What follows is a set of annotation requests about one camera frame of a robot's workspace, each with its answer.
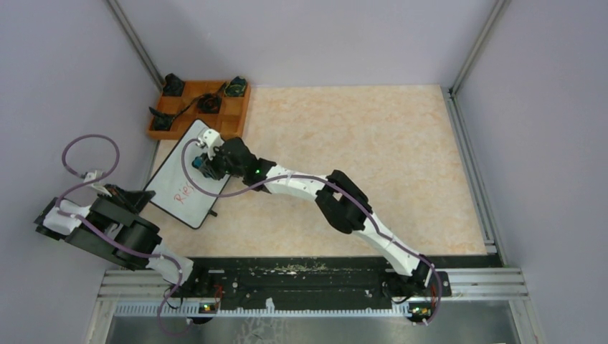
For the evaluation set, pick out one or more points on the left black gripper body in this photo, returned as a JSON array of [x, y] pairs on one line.
[[112, 190]]

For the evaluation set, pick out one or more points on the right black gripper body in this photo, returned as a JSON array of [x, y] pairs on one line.
[[217, 168]]

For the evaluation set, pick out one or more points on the white whiteboard black frame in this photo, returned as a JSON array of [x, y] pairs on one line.
[[174, 180]]

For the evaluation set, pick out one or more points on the blue whiteboard eraser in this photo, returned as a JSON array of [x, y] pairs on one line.
[[198, 163]]

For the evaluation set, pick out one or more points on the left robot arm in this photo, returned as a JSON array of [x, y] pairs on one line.
[[112, 228]]

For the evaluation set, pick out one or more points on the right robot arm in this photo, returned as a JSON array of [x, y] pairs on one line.
[[342, 203]]

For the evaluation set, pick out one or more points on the black part tray centre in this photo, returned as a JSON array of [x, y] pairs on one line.
[[209, 103]]

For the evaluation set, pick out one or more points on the orange compartment tray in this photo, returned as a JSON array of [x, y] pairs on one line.
[[222, 105]]

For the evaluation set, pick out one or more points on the black part tray top right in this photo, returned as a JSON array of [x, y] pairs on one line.
[[236, 87]]

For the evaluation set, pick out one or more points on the black part tray lower left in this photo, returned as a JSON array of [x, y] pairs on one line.
[[161, 121]]

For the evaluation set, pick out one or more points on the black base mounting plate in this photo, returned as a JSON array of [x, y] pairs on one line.
[[306, 283]]

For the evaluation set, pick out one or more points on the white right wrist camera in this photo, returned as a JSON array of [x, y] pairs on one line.
[[210, 140]]

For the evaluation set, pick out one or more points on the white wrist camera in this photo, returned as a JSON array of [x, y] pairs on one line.
[[210, 140], [93, 176]]

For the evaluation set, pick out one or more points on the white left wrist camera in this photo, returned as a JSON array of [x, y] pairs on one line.
[[93, 176]]

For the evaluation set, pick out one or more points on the aluminium frame rail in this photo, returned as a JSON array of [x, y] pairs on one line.
[[522, 312]]

